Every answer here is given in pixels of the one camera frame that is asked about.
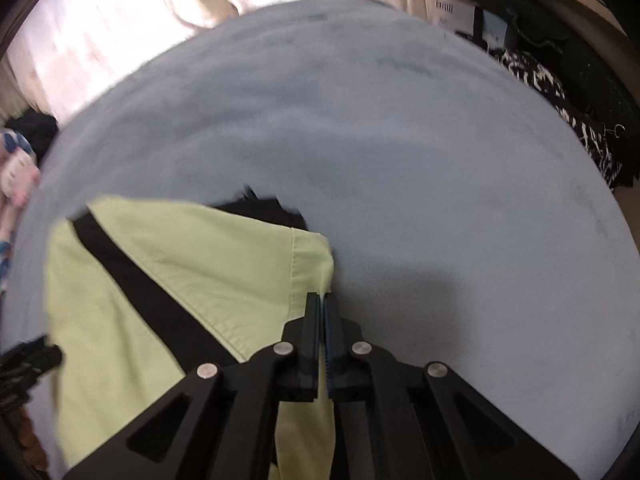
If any black knit garment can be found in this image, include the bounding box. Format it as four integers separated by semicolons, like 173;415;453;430
5;110;60;153

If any blue-grey bed blanket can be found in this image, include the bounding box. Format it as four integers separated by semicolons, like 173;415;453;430
0;0;640;471

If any black and white patterned cloth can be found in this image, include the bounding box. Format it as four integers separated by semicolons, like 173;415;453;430
497;50;640;191

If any white cardboard box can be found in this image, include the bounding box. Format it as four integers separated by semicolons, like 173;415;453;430
432;0;483;36

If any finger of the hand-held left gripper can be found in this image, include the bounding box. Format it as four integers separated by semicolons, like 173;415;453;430
0;355;36;411
15;338;63;378

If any floral quilt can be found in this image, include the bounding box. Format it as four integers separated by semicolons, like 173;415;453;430
0;127;36;291

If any white leaf print curtain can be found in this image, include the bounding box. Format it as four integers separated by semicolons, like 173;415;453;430
5;0;426;116

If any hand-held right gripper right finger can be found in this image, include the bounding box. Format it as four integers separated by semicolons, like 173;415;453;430
322;295;581;480

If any white cat plush toy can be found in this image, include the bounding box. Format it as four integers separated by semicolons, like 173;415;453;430
0;152;41;206

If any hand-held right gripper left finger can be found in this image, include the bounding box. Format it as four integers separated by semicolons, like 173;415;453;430
62;292;321;480

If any green and black hooded jacket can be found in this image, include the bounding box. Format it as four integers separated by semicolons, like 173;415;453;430
45;185;336;480

